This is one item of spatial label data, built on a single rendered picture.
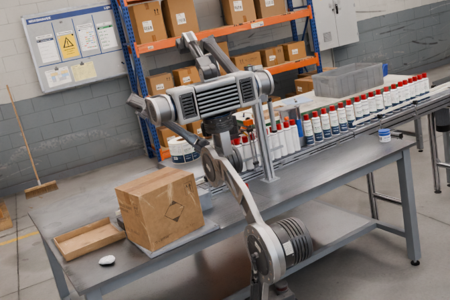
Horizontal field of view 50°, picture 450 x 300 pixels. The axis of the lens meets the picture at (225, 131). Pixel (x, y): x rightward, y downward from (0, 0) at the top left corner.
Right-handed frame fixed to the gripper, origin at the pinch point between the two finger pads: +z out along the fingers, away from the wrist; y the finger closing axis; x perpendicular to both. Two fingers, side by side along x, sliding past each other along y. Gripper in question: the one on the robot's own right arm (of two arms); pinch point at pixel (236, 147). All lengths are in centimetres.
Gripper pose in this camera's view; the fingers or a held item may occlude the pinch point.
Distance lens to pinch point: 293.9
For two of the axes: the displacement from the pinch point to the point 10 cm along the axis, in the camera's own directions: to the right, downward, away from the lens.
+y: -8.5, 2.7, -4.6
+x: 5.0, 1.2, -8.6
